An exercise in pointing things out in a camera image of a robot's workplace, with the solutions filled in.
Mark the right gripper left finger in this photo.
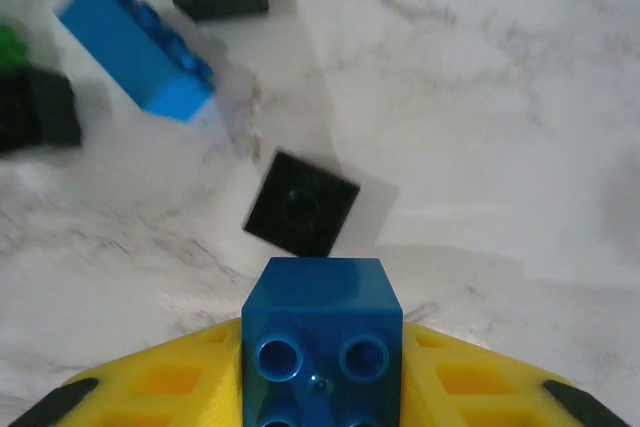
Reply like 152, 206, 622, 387
7, 317, 245, 427

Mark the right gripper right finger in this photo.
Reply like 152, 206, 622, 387
401, 320, 632, 427

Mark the blue square lego brick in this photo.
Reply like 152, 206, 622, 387
241, 256, 405, 427

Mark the blue long lego brick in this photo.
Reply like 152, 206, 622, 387
53, 0, 217, 124

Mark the green lego brick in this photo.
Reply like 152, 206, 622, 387
0, 24, 29, 71

